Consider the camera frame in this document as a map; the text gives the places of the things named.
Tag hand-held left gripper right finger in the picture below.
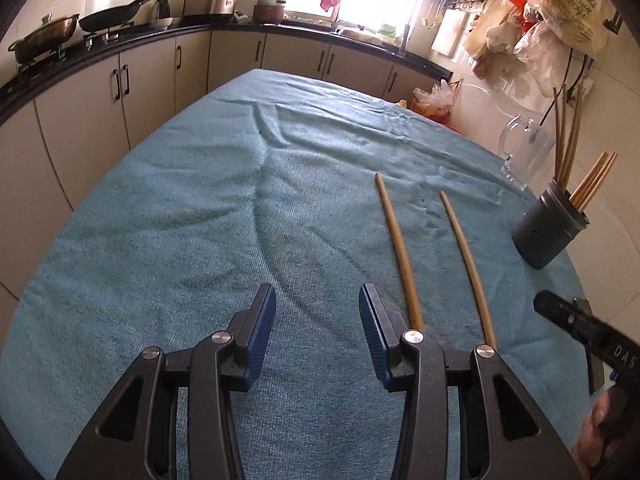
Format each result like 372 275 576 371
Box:
359 282 583 480

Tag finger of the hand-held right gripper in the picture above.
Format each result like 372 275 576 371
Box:
532 290 603 356

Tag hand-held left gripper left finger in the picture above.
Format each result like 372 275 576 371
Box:
55 282 277 480

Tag dark grey utensil holder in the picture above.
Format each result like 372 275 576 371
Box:
511 180 591 271

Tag wooden chopstick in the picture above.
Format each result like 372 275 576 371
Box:
570 151 607 207
375 173 426 332
580 154 620 211
574 152 613 208
564 84 586 188
439 190 498 351
553 87 564 182
577 153 617 209

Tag person's right hand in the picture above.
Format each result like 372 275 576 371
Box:
571 389 622 480

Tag blue towel table cover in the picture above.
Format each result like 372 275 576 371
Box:
0 67 593 480

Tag clear glass mug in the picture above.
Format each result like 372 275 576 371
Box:
498 114 556 191

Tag orange and white plastic bag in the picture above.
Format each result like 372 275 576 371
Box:
412 80 464 124

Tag hanging plastic bags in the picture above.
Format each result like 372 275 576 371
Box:
462 0 617 97

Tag black kitchen countertop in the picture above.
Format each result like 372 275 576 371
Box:
0 19 451 122

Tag white cutting board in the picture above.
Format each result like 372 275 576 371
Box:
431 10 471 59

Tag brown clay pot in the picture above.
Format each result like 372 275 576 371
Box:
252 0 287 24

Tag silver rice cooker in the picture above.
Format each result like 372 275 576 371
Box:
182 0 240 23

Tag gas stove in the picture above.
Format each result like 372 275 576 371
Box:
15 22 151 69

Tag black wok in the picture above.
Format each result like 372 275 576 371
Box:
79 0 163 32

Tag steel pot with lid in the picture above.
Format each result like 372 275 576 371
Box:
7 14 81 65

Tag black cable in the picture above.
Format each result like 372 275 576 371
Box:
564 49 601 107

